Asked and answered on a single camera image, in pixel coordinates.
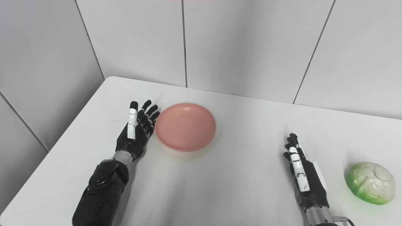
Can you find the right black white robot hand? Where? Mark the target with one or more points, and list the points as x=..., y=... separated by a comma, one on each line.
x=304, y=179

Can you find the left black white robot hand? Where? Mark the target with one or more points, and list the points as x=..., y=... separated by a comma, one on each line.
x=136, y=131

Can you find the pink plate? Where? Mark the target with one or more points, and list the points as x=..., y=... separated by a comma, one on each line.
x=186, y=126

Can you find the green white cabbage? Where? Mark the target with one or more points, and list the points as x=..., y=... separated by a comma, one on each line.
x=370, y=183

